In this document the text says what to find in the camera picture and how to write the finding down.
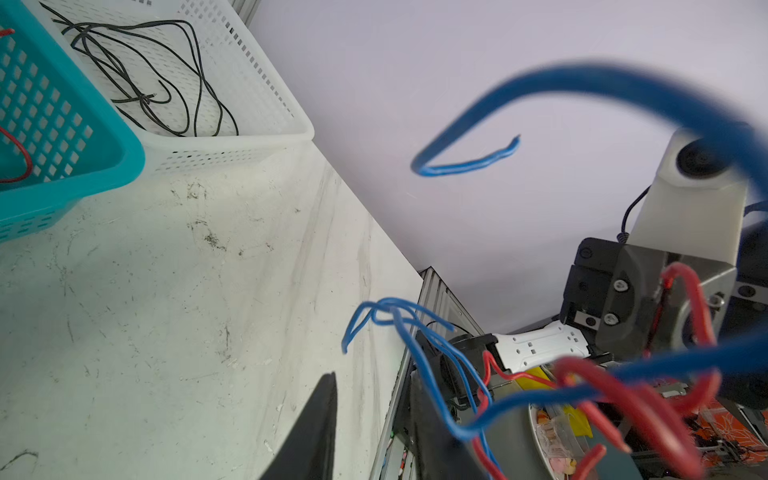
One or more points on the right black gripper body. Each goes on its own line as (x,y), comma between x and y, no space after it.
(616,295)

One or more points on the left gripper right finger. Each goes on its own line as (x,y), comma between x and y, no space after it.
(438,454)

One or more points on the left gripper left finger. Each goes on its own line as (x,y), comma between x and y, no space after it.
(309,449)

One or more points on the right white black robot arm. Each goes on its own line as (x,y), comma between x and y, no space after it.
(575,331)

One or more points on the right white plastic basket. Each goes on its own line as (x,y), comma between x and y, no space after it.
(187,77)

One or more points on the teal plastic basket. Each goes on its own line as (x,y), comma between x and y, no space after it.
(61,139)

